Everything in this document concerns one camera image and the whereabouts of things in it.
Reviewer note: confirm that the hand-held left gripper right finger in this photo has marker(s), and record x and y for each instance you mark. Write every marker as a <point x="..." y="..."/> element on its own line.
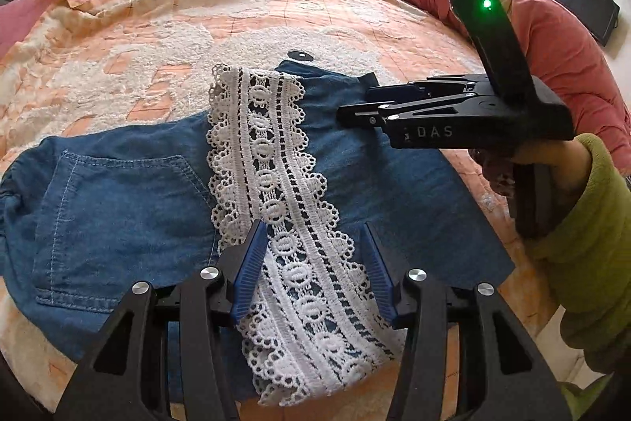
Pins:
<point x="382" y="280"/>

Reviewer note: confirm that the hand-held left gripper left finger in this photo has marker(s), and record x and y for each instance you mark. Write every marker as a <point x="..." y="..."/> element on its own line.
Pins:
<point x="249" y="275"/>

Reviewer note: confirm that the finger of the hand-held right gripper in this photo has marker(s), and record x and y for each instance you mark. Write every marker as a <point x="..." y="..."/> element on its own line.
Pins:
<point x="394" y="92"/>
<point x="365" y="114"/>

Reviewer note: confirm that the blue pants with lace hems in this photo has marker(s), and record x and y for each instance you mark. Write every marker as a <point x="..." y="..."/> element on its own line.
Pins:
<point x="123" y="214"/>

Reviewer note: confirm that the person's right forearm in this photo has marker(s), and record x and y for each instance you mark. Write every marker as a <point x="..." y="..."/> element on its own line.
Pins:
<point x="591" y="228"/>

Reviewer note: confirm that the person's right hand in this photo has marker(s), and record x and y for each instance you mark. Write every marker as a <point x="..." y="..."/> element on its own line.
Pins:
<point x="562" y="153"/>

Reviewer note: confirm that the small black disc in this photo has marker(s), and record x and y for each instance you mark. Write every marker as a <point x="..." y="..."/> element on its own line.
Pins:
<point x="300" y="54"/>

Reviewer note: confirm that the red rolled bolster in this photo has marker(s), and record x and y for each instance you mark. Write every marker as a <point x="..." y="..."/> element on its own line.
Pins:
<point x="557" y="41"/>

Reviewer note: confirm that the black flat screen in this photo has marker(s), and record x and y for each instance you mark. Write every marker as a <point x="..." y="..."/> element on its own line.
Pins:
<point x="581" y="2"/>

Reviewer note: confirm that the peach quilted blanket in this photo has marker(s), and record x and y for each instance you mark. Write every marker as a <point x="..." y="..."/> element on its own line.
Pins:
<point x="148" y="31"/>

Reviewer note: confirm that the pink pillow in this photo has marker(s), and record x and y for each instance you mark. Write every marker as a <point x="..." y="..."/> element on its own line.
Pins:
<point x="19" y="21"/>

